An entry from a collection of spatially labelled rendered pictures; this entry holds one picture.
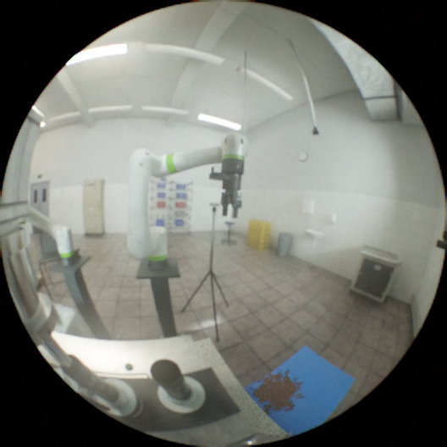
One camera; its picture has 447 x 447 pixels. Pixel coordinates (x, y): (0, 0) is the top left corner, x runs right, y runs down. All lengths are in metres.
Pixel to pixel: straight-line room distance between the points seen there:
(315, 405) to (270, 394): 0.23
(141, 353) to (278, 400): 0.61
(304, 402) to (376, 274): 2.32
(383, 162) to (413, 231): 1.42
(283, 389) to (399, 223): 3.15
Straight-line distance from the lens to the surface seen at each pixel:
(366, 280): 2.86
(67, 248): 1.12
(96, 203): 5.56
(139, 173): 0.66
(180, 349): 0.37
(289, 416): 0.81
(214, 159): 0.72
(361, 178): 3.51
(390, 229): 3.38
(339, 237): 3.52
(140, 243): 0.69
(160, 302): 1.05
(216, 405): 0.31
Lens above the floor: 1.35
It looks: 10 degrees down
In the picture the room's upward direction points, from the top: 4 degrees clockwise
